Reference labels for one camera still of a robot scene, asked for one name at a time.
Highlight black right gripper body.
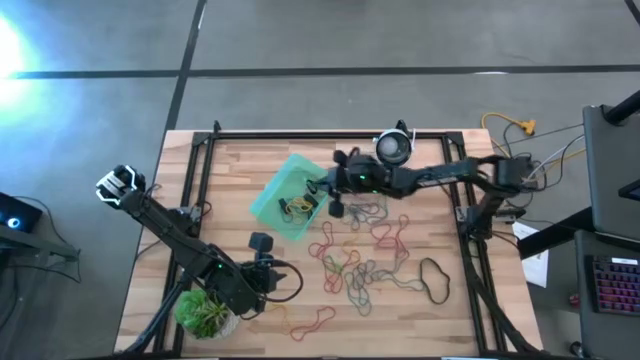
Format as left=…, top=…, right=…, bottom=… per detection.
left=327, top=162, right=354, bottom=199

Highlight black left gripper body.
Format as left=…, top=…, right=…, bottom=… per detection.
left=242, top=259, right=281, bottom=301

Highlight yellow rubber band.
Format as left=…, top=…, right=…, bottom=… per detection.
left=267, top=301, right=297, bottom=335
left=340, top=228, right=361, bottom=254
left=285, top=195, right=315, bottom=225

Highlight green rubber band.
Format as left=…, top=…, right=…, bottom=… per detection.
left=323, top=253, right=346, bottom=281

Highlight red rubber band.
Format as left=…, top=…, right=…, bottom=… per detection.
left=307, top=221, right=362, bottom=269
left=368, top=213, right=412, bottom=267
left=322, top=259, right=347, bottom=296
left=288, top=304, right=338, bottom=343

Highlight thin black rubber band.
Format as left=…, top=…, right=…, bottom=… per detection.
left=418, top=256, right=453, bottom=306

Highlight blue rubber band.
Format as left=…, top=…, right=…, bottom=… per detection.
left=343, top=193, right=390, bottom=233
left=345, top=279, right=375, bottom=319
left=372, top=268, right=427, bottom=293

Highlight translucent green plastic bin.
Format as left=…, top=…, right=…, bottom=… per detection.
left=248, top=152, right=332, bottom=243

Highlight dark grey rubber band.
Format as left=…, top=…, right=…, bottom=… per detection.
left=343, top=258, right=382, bottom=294

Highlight potted green succulent plant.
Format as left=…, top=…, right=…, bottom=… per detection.
left=173, top=287, right=242, bottom=342

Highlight white paper sheet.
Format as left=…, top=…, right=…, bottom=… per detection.
left=510, top=221, right=550, bottom=290

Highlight black beam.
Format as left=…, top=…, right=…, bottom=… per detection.
left=517, top=205, right=596, bottom=260

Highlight black stand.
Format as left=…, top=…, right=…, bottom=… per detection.
left=0, top=232, right=82, bottom=286

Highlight black device with blue light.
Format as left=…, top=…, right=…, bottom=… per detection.
left=0, top=192, right=44, bottom=234

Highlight dark grey equipment cart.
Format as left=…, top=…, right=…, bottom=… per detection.
left=573, top=102, right=640, bottom=360

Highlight black pole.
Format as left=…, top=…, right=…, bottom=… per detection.
left=602, top=89, right=640, bottom=126

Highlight backlit keyboard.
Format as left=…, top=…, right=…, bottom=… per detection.
left=592, top=255, right=640, bottom=316

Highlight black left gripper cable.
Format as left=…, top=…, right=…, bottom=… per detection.
left=257, top=258, right=305, bottom=321

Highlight black metal table frame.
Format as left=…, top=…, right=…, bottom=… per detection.
left=113, top=118, right=549, bottom=359

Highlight yellow extension cable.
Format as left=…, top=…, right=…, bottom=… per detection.
left=480, top=112, right=537, bottom=166

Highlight white cable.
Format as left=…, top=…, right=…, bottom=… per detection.
left=529, top=133, right=586, bottom=174

